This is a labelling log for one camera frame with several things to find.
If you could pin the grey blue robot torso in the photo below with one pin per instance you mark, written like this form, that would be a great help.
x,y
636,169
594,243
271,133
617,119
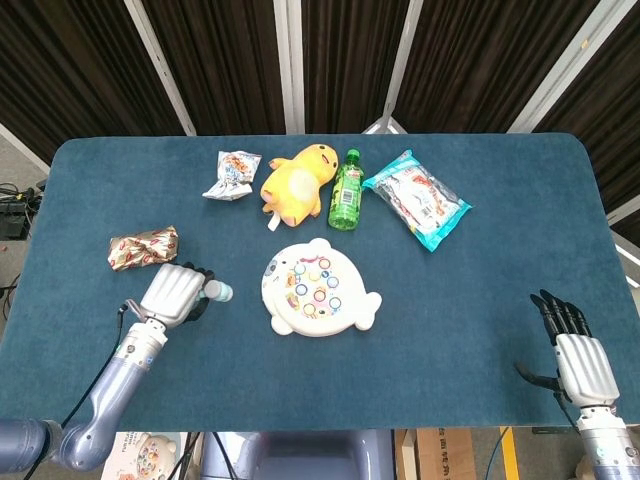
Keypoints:
x,y
310,455

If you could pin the dark brown curtain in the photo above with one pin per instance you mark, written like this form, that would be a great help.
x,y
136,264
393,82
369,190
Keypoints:
x,y
350,50

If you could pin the green plastic bottle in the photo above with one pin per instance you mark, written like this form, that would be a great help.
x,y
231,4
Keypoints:
x,y
345,200

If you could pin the mint green toy hammer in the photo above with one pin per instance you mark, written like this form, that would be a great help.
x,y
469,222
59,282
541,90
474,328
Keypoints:
x,y
220,291

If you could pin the brown cardboard box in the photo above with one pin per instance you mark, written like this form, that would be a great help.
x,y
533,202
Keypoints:
x,y
445,455

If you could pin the white whack-a-mole toy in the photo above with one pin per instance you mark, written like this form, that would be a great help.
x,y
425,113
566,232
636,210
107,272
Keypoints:
x,y
350,280

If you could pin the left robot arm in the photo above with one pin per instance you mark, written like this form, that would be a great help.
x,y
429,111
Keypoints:
x,y
115,390

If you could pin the yellow plush toy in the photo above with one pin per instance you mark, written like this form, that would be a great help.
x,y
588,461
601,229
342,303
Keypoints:
x,y
295,190

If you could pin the white double frame post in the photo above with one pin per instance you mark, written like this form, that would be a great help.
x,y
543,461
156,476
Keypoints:
x,y
290,65

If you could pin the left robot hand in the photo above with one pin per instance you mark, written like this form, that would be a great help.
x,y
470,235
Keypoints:
x,y
170,292

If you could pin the teal clear snack package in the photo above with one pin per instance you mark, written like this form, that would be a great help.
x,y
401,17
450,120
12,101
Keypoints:
x,y
420,200

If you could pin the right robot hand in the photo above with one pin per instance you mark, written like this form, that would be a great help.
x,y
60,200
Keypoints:
x,y
585,365

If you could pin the gold red crumpled snack bag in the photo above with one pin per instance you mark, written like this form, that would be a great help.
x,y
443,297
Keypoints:
x,y
145,247

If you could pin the silver crumpled snack bag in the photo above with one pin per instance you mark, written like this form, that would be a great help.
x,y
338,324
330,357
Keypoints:
x,y
232,175

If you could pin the black electronic equipment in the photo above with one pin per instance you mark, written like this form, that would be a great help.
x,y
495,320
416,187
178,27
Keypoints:
x,y
12,220

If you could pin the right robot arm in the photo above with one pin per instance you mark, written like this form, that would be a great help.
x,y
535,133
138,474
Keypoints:
x,y
610,445

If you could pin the blue felt table cover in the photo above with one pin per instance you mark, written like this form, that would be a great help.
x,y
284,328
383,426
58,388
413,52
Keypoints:
x,y
450,325

